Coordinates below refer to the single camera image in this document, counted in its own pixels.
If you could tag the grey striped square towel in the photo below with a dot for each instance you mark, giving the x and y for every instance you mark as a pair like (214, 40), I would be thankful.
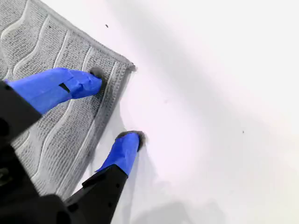
(46, 46)

